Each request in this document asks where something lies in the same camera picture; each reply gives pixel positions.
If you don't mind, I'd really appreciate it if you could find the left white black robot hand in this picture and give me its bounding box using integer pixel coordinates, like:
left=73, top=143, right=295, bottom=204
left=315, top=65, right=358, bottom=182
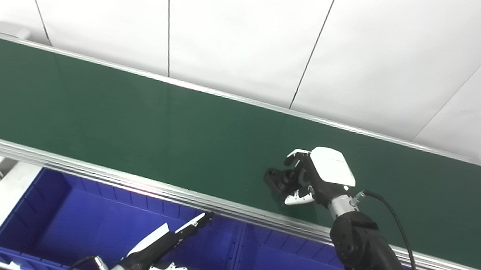
left=124, top=201, right=215, bottom=270

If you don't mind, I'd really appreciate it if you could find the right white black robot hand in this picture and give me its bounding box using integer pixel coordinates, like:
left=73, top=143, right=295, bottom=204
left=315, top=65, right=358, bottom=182
left=278, top=142, right=361, bottom=214

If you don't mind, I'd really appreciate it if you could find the black flanged metal part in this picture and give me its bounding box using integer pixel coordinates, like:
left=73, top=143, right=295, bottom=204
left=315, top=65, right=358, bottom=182
left=262, top=165, right=306, bottom=201

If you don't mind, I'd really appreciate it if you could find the green conveyor belt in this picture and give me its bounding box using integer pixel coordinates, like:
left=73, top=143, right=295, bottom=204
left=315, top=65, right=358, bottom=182
left=0, top=20, right=481, bottom=270

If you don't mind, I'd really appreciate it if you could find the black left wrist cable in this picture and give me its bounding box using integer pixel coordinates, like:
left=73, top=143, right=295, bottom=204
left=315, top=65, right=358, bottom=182
left=59, top=251, right=110, bottom=270

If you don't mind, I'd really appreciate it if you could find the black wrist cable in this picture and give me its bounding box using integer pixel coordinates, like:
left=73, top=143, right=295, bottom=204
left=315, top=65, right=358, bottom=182
left=59, top=251, right=110, bottom=270
left=343, top=188, right=428, bottom=270

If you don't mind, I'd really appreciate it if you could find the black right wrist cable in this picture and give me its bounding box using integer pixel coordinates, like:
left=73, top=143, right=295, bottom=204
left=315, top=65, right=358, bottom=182
left=343, top=188, right=428, bottom=270

